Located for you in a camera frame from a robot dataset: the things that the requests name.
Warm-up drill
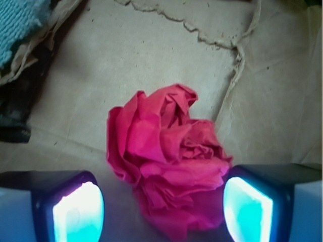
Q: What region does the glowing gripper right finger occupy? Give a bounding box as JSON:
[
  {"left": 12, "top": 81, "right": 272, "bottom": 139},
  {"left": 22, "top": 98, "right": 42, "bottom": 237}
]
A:
[{"left": 223, "top": 163, "right": 322, "bottom": 241}]

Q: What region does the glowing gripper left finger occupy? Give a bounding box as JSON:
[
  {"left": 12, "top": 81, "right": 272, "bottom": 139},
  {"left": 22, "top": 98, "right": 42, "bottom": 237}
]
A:
[{"left": 1, "top": 170, "right": 104, "bottom": 241}]

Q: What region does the red paper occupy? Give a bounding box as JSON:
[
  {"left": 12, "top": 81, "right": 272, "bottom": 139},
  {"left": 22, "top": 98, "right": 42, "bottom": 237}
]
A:
[{"left": 106, "top": 84, "right": 233, "bottom": 241}]

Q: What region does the brown paper bag bin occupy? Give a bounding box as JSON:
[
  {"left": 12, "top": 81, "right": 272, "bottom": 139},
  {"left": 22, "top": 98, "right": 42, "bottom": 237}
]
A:
[{"left": 1, "top": 1, "right": 322, "bottom": 241}]

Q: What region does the teal cloth towel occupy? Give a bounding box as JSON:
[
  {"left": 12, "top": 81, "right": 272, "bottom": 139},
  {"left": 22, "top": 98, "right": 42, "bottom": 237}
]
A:
[{"left": 1, "top": 1, "right": 51, "bottom": 70}]

